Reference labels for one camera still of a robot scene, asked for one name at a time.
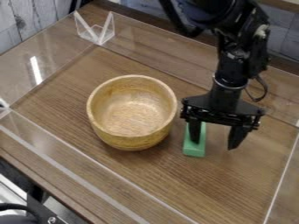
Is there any black table clamp mount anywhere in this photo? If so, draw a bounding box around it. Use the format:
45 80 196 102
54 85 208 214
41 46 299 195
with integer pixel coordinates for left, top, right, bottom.
0 186 70 224

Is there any clear acrylic corner bracket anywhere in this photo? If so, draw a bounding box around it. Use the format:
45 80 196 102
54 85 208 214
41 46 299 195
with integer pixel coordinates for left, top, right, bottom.
73 11 114 46

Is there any clear acrylic tray wall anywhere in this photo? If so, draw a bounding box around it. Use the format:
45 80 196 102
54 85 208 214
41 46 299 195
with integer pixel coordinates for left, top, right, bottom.
0 99 197 224

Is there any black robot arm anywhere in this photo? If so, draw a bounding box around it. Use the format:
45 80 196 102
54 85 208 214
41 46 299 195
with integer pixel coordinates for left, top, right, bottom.
158 0 269 150

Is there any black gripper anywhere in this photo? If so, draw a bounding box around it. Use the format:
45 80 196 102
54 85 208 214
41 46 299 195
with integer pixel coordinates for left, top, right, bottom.
178 76 267 151

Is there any wooden bowl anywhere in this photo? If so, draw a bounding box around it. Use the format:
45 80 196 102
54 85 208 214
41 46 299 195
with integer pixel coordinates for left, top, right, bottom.
86 74 177 151

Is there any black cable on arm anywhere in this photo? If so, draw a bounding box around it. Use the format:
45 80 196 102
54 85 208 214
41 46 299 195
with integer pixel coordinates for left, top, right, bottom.
244 73 269 103

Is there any green rectangular block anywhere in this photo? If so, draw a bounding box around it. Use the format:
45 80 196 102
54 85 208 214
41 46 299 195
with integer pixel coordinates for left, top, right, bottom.
181 123 206 158

